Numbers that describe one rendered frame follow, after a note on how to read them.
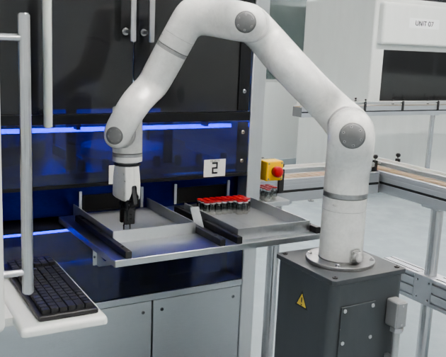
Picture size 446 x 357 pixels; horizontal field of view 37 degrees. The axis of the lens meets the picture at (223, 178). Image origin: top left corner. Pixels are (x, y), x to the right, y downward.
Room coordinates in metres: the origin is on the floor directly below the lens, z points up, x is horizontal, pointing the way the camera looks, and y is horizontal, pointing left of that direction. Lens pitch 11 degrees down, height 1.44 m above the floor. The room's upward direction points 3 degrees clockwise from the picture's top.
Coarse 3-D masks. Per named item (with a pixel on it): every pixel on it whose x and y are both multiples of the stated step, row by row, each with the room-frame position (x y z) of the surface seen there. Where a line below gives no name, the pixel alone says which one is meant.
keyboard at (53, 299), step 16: (48, 256) 1.80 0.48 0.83; (48, 272) 1.68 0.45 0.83; (64, 272) 1.68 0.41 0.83; (48, 288) 1.56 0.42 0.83; (64, 288) 1.57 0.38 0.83; (32, 304) 1.49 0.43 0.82; (48, 304) 1.46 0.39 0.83; (64, 304) 1.47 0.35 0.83; (80, 304) 1.47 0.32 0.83; (48, 320) 1.42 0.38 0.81
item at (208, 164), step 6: (204, 162) 2.23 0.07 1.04; (210, 162) 2.24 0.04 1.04; (222, 162) 2.27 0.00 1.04; (204, 168) 2.23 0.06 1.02; (210, 168) 2.25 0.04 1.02; (222, 168) 2.27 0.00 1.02; (204, 174) 2.23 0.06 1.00; (210, 174) 2.25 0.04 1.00; (216, 174) 2.26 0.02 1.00; (222, 174) 2.27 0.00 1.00
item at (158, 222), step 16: (80, 208) 2.03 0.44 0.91; (144, 208) 2.19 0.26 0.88; (160, 208) 2.12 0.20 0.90; (96, 224) 1.90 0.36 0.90; (112, 224) 1.98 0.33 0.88; (144, 224) 2.00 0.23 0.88; (160, 224) 2.01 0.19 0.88; (176, 224) 1.89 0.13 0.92; (192, 224) 1.92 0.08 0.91; (128, 240) 1.81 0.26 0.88
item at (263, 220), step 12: (252, 204) 2.28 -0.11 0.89; (264, 204) 2.21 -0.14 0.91; (204, 216) 2.04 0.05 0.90; (216, 216) 2.13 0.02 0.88; (228, 216) 2.14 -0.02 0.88; (240, 216) 2.15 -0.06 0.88; (252, 216) 2.15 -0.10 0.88; (264, 216) 2.16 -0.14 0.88; (276, 216) 2.15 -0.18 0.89; (288, 216) 2.09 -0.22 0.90; (228, 228) 1.92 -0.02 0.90; (240, 228) 1.88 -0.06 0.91; (252, 228) 1.90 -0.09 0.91; (264, 228) 1.92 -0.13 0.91; (276, 228) 1.94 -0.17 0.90; (288, 228) 1.96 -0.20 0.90; (300, 228) 1.99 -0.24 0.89
